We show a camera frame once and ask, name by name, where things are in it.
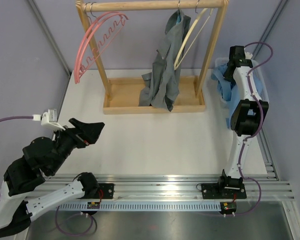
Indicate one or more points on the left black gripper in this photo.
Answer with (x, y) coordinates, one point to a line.
(85, 133)

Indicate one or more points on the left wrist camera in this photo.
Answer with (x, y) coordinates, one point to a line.
(49, 119)

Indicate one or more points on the white slotted cable duct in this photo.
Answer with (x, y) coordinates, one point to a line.
(130, 206)

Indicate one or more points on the blue hanger under grey shirt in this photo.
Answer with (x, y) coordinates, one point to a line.
(179, 13)

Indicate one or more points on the white plastic basket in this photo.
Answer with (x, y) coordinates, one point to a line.
(228, 93)

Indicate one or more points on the aluminium mounting rail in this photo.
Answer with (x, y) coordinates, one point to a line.
(183, 188)

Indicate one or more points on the blue shirt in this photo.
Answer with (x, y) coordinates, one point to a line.
(242, 92)

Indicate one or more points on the pink hanger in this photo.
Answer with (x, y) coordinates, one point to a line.
(90, 50)
(83, 62)

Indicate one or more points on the grey shirt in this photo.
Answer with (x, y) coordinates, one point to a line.
(162, 83)

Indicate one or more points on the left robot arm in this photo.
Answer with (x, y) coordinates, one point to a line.
(42, 158)

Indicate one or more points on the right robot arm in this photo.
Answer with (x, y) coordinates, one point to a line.
(230, 184)

